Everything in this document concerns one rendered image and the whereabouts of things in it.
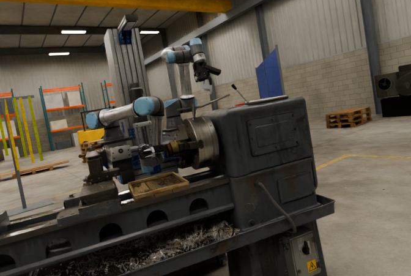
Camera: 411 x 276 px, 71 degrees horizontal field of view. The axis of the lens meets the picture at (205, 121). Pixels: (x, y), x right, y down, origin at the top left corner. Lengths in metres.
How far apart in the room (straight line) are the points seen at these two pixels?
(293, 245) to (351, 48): 10.99
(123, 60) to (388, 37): 10.39
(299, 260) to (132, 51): 1.94
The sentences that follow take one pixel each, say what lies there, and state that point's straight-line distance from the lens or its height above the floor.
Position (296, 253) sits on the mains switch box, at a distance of 1.94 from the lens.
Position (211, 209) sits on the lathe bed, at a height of 0.71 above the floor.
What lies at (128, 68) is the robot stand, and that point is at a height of 1.70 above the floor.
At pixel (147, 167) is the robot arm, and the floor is 0.96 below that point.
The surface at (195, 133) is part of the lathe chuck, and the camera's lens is 1.63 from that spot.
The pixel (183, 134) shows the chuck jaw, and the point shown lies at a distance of 1.78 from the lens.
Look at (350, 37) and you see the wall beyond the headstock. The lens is 12.49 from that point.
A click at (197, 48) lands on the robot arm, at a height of 1.65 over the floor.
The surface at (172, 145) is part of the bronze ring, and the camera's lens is 1.71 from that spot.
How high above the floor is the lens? 1.29
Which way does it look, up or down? 3 degrees down
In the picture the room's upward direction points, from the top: 10 degrees counter-clockwise
